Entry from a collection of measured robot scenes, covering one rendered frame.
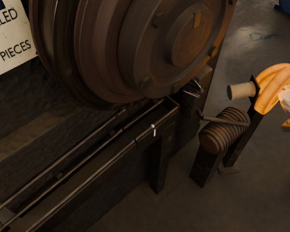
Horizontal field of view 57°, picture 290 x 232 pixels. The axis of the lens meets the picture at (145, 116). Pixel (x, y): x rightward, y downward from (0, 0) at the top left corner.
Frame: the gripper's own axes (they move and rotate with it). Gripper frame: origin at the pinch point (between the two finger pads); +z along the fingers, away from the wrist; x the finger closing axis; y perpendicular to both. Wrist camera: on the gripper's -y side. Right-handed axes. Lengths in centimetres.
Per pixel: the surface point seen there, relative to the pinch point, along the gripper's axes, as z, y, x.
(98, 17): 28, 28, 46
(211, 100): 17, -92, -49
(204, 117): 8.2, -27.3, 8.2
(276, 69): 4.2, -8.1, -14.6
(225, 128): -0.6, -32.5, 0.7
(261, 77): 5.5, -12.4, -11.7
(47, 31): 32, 24, 53
